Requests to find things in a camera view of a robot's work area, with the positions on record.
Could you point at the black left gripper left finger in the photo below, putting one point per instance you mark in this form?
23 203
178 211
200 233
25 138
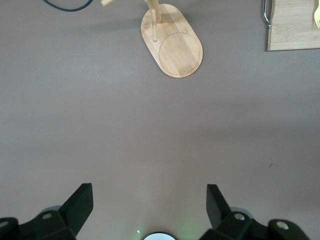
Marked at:
62 225

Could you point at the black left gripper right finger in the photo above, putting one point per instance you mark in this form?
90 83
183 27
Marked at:
237 227

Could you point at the brown table mat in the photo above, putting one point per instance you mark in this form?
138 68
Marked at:
125 125

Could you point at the wooden mug tree stand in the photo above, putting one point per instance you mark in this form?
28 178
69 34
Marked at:
180 55

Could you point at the bamboo cutting board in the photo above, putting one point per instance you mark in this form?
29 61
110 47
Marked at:
292 37

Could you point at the yellow plastic fork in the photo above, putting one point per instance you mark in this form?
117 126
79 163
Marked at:
318 21

